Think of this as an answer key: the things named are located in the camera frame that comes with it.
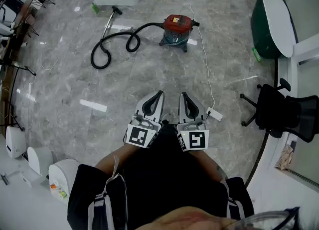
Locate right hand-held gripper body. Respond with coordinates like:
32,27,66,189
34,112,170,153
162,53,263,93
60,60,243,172
176,120,210,153

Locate black tripod stand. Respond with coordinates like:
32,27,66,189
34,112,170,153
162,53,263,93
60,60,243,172
0,58,37,132

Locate person's black clothing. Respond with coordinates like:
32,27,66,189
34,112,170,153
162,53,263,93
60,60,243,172
66,123,255,230

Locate red and teal vacuum cleaner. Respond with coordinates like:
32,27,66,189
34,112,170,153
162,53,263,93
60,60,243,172
159,14,200,53

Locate bag of beige snacks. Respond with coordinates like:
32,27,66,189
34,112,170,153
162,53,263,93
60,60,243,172
275,144,294,172

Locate person's clear glasses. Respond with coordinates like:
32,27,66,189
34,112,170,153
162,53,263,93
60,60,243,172
235,206,301,230

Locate black office chair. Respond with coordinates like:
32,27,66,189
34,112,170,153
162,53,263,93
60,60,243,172
240,77,319,143

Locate person's left forearm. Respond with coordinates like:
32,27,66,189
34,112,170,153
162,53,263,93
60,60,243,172
94,143,141,175

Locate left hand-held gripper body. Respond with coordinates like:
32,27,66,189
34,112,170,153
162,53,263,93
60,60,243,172
123,114,162,149

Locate white power strip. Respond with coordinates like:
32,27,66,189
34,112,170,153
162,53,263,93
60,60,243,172
205,107,223,122

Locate person's right forearm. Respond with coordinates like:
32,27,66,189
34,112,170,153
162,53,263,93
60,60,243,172
195,149,226,183

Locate black vacuum hose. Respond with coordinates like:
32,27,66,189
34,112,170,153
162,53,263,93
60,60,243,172
90,22,165,70

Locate black wire rack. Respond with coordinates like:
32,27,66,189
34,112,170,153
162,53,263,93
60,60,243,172
31,0,56,9

